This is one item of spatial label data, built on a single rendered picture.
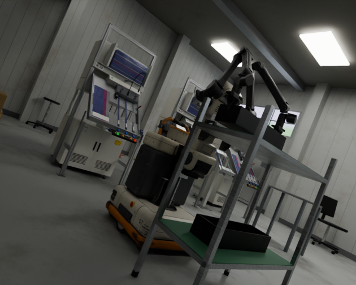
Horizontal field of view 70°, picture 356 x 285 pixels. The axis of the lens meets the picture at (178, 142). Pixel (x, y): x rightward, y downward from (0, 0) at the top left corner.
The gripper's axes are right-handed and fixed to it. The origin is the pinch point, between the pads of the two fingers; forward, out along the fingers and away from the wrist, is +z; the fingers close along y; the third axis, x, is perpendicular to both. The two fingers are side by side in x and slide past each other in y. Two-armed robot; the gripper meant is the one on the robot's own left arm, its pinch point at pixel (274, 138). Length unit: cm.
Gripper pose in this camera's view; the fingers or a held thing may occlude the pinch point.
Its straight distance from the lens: 203.4
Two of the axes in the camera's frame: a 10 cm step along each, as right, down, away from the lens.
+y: 7.2, 3.1, 6.2
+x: -5.9, -2.0, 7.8
